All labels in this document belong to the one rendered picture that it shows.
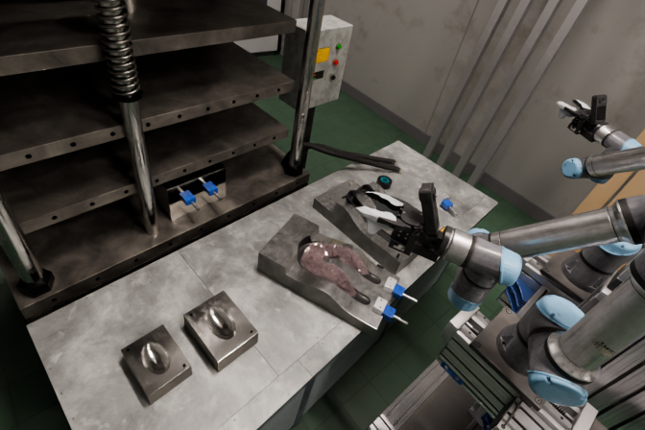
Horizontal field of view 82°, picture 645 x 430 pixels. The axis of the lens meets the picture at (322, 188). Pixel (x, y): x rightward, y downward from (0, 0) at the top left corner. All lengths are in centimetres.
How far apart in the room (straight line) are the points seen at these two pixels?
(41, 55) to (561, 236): 135
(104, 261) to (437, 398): 159
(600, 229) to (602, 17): 252
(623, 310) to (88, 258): 159
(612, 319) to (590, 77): 260
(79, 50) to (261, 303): 97
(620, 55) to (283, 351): 287
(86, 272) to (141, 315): 29
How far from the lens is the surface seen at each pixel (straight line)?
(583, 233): 96
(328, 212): 170
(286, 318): 140
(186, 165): 159
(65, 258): 169
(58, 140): 135
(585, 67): 339
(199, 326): 131
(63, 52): 128
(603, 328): 97
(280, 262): 140
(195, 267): 153
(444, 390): 215
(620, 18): 333
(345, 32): 196
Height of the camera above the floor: 201
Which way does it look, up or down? 40 degrees down
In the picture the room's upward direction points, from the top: 12 degrees clockwise
